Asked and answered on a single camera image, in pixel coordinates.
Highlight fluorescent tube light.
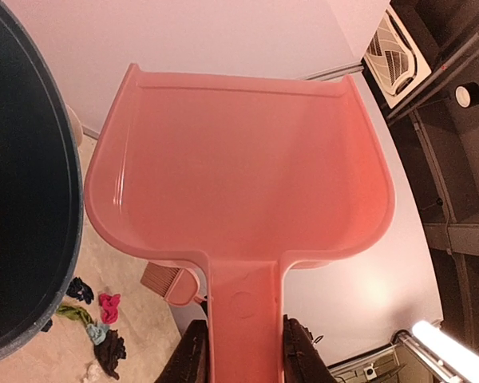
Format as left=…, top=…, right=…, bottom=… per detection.
left=411, top=321, right=479, bottom=382

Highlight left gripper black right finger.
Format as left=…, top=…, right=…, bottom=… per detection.
left=283, top=314, right=337, bottom=383

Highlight ceiling air vent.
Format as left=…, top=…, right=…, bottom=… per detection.
left=364, top=6, right=432, bottom=109

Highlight pink dustpan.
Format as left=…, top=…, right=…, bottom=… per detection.
left=85, top=64, right=394, bottom=382

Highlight pile of coloured scraps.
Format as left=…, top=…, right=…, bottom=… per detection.
left=56, top=277, right=127, bottom=381

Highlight pink hand brush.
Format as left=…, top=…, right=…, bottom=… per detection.
left=141, top=263, right=207, bottom=307

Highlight teal plastic bucket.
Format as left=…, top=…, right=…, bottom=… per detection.
left=0, top=2, right=83, bottom=360

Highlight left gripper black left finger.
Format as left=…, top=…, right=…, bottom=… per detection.
left=155, top=320, right=208, bottom=383

